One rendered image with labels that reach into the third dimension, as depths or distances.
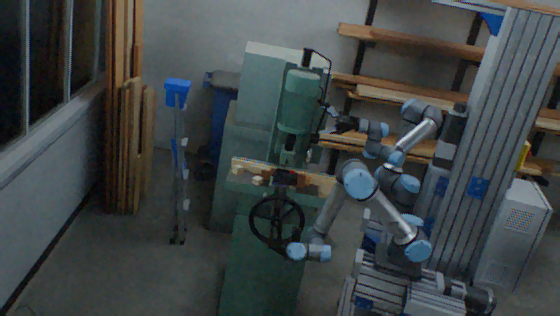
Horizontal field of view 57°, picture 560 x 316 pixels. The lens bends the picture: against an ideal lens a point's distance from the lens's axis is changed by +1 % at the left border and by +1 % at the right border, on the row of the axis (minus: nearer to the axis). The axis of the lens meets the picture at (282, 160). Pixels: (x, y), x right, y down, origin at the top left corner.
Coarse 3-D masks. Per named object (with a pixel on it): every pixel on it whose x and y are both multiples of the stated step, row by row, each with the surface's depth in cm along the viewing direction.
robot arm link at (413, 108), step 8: (408, 104) 284; (416, 104) 281; (424, 104) 279; (408, 112) 283; (416, 112) 280; (424, 112) 277; (408, 120) 283; (416, 120) 281; (408, 128) 284; (400, 136) 287; (384, 168) 291; (392, 168) 288; (400, 168) 291; (376, 176) 294; (384, 176) 291; (392, 176) 289; (384, 184) 291
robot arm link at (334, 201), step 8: (352, 160) 221; (336, 176) 229; (336, 184) 229; (336, 192) 229; (344, 192) 228; (328, 200) 232; (336, 200) 230; (344, 200) 232; (328, 208) 232; (336, 208) 232; (320, 216) 235; (328, 216) 233; (320, 224) 235; (328, 224) 235; (312, 232) 238; (320, 232) 236
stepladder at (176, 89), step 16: (176, 80) 337; (176, 96) 329; (176, 112) 333; (176, 128) 337; (176, 144) 345; (176, 160) 346; (176, 176) 355; (176, 192) 374; (176, 208) 363; (176, 224) 385
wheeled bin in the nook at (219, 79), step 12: (216, 72) 469; (228, 72) 471; (204, 84) 441; (216, 84) 434; (228, 84) 437; (216, 96) 441; (228, 96) 441; (216, 108) 446; (228, 108) 446; (216, 120) 451; (216, 132) 456; (216, 144) 462; (204, 156) 506; (216, 156) 467; (204, 168) 468; (216, 168) 473; (204, 180) 472
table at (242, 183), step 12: (228, 180) 273; (240, 180) 275; (252, 180) 278; (264, 180) 281; (240, 192) 275; (252, 192) 275; (264, 192) 274; (300, 192) 276; (312, 192) 279; (264, 204) 267; (288, 204) 266; (312, 204) 276
